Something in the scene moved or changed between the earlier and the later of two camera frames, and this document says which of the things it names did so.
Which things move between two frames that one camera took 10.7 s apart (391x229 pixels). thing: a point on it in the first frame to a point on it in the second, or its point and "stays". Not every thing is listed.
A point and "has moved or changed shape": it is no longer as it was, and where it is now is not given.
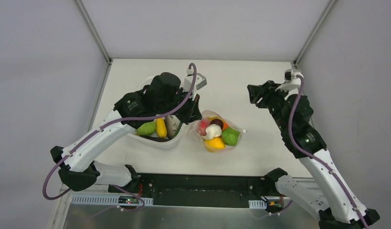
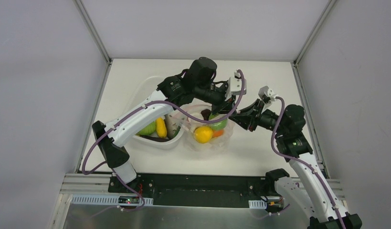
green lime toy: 230,136 to 218,126
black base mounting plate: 229,190 stays
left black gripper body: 189,107 to 227,103
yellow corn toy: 161,130 stays
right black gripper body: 266,94 to 251,115
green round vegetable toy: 147,129 stays
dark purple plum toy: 217,121 to 206,113
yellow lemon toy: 216,143 to 204,134
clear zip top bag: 216,134 has moved or changed shape
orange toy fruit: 225,126 to 216,133
